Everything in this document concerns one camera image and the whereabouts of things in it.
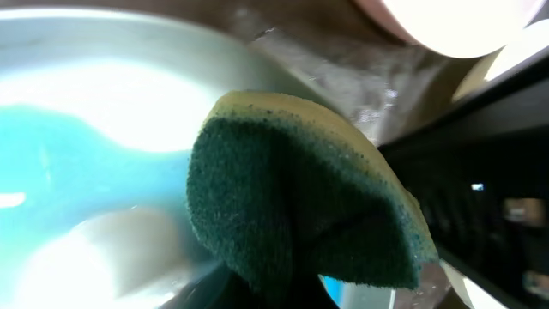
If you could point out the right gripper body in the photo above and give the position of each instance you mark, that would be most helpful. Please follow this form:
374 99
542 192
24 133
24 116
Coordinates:
470 168

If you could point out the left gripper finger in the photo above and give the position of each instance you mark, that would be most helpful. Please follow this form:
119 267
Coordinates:
223 289

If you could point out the green yellow sponge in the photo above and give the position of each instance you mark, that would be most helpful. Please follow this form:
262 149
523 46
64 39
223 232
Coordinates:
280 186

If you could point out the white plate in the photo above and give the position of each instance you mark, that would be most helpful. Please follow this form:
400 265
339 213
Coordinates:
100 109
454 28
531 40

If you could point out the brown serving tray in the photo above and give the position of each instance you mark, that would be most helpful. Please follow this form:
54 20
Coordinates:
390 86

